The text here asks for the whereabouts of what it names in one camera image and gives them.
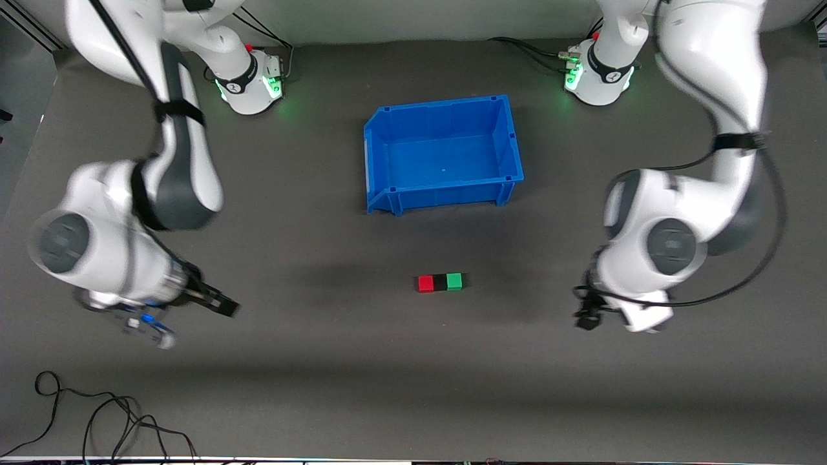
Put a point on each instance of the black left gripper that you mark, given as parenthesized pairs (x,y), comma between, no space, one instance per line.
(586,316)

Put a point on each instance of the small green cube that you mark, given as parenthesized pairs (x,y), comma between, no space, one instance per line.
(455,281)

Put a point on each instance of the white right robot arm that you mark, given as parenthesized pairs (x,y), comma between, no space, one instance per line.
(103,258)

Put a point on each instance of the small red cube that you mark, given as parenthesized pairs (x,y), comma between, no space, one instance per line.
(426,284)

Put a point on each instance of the dark grey table mat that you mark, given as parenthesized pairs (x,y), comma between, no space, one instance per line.
(413,361)

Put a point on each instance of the blue plastic storage bin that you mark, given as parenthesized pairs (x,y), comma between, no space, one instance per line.
(446,155)

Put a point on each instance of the small black cube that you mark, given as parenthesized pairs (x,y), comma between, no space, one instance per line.
(440,282)

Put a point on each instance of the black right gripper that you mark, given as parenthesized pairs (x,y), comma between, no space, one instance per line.
(201,295)

